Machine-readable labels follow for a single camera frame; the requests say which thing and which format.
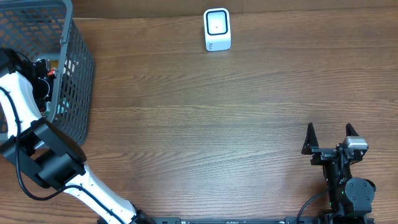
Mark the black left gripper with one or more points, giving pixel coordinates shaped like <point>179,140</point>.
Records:
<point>40,72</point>

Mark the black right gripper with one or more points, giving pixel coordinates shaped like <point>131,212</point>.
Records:
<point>329,150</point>

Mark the teal wet wipes pack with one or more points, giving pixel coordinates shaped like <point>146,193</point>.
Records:
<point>66,91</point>

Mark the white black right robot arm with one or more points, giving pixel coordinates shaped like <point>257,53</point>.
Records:
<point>350,198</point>

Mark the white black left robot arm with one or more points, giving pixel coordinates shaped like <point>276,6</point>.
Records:
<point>48,162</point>

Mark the white barcode scanner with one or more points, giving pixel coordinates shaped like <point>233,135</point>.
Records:
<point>217,29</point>

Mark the grey plastic mesh basket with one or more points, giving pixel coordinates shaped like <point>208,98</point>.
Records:
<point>46,29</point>

